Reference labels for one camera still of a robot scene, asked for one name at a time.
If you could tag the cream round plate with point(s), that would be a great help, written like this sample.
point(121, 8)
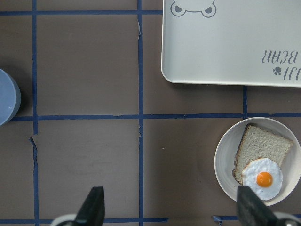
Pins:
point(227, 148)

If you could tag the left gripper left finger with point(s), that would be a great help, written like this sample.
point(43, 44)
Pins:
point(91, 212)

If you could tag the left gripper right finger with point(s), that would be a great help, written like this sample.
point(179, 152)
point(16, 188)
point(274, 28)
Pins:
point(251, 211)

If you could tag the cream bear tray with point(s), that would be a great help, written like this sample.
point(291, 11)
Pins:
point(232, 42)

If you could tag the bread slice on plate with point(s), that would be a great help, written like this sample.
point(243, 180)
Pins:
point(258, 143)

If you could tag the fried egg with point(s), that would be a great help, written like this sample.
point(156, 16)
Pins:
point(264, 177)

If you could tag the blue bowl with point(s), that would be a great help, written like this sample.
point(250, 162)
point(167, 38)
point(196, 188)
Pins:
point(10, 97)

